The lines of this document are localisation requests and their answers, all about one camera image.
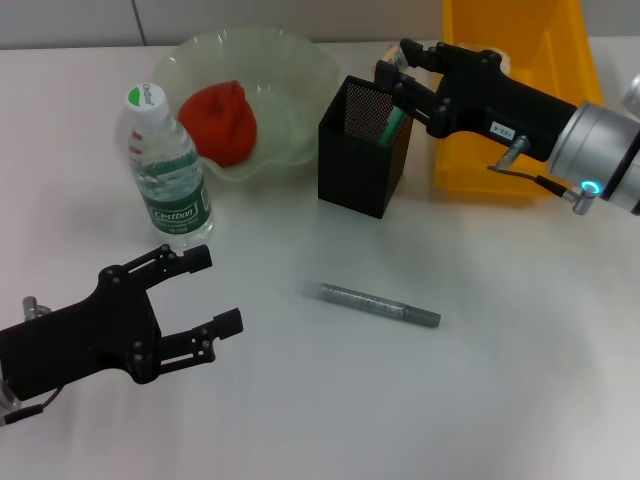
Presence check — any clear plastic water bottle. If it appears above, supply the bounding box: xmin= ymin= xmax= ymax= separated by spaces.
xmin=123 ymin=82 xmax=216 ymax=250

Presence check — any green pen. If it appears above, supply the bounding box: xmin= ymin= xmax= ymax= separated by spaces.
xmin=377 ymin=103 xmax=408 ymax=150

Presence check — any yellow plastic storage bin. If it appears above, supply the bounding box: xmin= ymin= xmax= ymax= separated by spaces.
xmin=432 ymin=0 xmax=605 ymax=201

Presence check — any right gripper cable with plug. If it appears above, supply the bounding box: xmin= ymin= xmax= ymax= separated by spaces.
xmin=486 ymin=133 xmax=601 ymax=217

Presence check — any grey glitter marker pen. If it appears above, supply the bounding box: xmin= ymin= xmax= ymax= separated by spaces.
xmin=302 ymin=280 xmax=442 ymax=331

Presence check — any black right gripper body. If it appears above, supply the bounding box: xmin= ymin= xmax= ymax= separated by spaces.
xmin=428 ymin=42 xmax=580 ymax=164

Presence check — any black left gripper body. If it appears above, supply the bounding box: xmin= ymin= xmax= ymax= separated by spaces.
xmin=0 ymin=263 xmax=163 ymax=402

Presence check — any gripper cable with plug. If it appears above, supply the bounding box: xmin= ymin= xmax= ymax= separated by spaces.
xmin=486 ymin=133 xmax=601 ymax=217
xmin=0 ymin=296 xmax=66 ymax=427

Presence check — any black mesh pen holder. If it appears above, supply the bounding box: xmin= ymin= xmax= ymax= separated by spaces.
xmin=317 ymin=74 xmax=416 ymax=221

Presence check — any green frosted glass fruit bowl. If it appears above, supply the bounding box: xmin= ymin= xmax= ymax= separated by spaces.
xmin=149 ymin=28 xmax=340 ymax=184

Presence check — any left gripper cable with plug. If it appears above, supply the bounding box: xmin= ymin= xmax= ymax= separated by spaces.
xmin=0 ymin=296 xmax=66 ymax=427

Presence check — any red ball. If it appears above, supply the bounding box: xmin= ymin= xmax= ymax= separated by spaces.
xmin=177 ymin=80 xmax=259 ymax=169

